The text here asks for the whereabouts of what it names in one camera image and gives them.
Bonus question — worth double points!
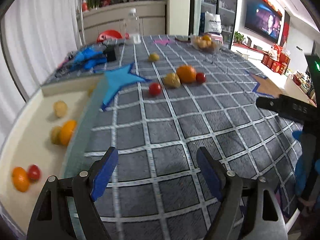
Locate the potted green plant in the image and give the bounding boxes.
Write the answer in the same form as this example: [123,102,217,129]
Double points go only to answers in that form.
[233,31,245,44]

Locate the pink felt star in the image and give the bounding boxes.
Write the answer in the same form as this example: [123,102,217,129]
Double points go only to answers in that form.
[153,38,174,46]

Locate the red plastic stool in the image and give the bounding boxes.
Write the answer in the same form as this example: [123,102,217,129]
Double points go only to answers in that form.
[96,29,123,43]

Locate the white shopping bag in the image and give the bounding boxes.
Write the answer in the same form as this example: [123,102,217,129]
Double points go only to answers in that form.
[199,11,222,34]

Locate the yellow-green round fruit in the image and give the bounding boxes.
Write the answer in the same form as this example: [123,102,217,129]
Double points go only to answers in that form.
[148,53,160,62]

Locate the blue gloved right hand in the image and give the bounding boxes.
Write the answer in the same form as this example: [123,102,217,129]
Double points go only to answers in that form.
[292,131,316,197]

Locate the yellow fruit beside orange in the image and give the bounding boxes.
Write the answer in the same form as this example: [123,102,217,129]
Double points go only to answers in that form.
[50,126,62,145]

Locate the glass fruit bowl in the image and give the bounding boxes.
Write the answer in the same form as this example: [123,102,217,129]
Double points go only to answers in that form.
[190,35,222,53]

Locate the blue felt star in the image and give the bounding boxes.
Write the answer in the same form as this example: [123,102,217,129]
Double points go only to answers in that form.
[93,62,151,112]

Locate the large orange mandarin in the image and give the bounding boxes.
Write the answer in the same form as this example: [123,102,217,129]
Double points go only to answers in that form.
[176,65,197,83]

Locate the physalis in tray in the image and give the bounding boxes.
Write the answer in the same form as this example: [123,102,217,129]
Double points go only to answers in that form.
[53,100,68,118]

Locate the red cherry tomato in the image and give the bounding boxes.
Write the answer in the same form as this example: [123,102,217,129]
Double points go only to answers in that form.
[149,82,162,96]
[196,72,206,83]

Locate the red tomato in tray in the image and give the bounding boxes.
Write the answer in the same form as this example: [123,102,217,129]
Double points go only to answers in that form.
[27,164,41,182]

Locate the black power adapter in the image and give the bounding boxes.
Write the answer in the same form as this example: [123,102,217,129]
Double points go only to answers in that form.
[103,45,119,62]

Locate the husked physalis fruit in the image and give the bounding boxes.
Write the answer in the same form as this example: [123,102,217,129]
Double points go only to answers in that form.
[163,73,181,88]

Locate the red gift boxes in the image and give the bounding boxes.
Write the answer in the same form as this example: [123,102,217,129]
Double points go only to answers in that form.
[261,43,291,75]

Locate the white kitchen counter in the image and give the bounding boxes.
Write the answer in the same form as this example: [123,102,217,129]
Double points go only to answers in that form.
[77,1,167,43]

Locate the small orange in tray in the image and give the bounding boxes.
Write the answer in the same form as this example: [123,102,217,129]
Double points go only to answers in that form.
[11,167,30,192]

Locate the clear plastic bottle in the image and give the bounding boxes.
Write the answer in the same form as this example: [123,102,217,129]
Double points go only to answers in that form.
[124,8,141,44]

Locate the grey checkered tablecloth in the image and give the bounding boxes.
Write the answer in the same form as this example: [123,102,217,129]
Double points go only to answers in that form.
[41,34,304,240]

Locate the white tray box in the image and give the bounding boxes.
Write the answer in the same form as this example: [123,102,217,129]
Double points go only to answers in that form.
[1,75,102,239]

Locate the brown felt star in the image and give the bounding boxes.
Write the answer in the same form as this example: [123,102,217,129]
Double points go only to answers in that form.
[246,70,287,98]

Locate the wall television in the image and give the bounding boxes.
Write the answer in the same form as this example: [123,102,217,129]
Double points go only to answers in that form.
[245,0,282,43]

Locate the green fruit tray corner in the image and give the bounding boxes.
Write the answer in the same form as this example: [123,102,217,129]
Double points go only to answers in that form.
[87,85,97,98]

